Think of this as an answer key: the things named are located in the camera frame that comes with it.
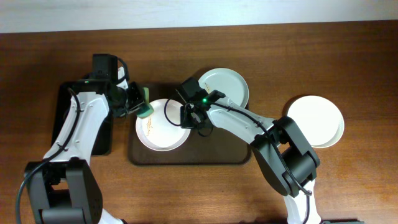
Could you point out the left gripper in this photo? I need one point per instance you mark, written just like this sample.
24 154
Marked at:
135 99

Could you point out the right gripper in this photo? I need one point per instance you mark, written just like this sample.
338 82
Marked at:
185 116

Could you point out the green and yellow sponge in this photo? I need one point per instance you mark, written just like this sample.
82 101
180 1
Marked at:
146 109

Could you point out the white plate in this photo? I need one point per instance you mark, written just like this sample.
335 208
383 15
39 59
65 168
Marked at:
319 119
155 131

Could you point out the pale blue plate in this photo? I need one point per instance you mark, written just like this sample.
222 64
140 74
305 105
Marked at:
227 81

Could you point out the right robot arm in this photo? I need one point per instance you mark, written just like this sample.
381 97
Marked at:
286 159

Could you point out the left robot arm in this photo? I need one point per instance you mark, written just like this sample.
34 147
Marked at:
62 187

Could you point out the dark brown serving tray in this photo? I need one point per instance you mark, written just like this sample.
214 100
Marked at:
209 146

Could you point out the black rectangular sponge tray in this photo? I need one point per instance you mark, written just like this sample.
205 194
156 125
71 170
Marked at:
103 143

